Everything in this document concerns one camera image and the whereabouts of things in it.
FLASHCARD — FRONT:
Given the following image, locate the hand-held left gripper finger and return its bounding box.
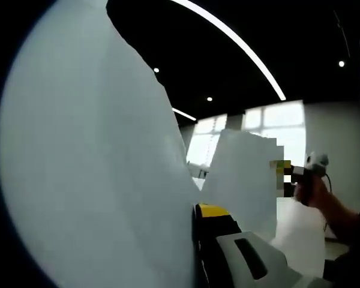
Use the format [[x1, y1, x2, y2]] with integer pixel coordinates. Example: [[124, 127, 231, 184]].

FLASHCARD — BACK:
[[194, 202, 332, 288]]

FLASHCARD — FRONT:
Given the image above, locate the single white printing paper sheet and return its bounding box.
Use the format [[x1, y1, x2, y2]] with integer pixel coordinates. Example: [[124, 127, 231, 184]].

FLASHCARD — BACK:
[[202, 128, 281, 241]]

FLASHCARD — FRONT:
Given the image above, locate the white cloth sheet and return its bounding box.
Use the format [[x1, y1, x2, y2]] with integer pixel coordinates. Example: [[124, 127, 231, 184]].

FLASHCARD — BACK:
[[0, 0, 205, 288]]

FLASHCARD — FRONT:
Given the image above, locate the person's right hand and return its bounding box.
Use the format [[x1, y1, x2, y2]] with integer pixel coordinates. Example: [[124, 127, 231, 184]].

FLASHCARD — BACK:
[[293, 173, 329, 208]]

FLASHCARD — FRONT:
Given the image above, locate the large bright window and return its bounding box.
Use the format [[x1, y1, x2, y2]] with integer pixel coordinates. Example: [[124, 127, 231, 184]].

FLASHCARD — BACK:
[[187, 100, 307, 193]]

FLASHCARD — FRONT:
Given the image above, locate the long ceiling light strip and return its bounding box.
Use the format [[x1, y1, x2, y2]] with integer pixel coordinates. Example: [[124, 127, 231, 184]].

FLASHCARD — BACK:
[[170, 0, 287, 101], [172, 107, 197, 122]]

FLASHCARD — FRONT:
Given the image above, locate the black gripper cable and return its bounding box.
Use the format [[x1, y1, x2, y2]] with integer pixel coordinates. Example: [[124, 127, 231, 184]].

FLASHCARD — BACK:
[[322, 172, 333, 193]]

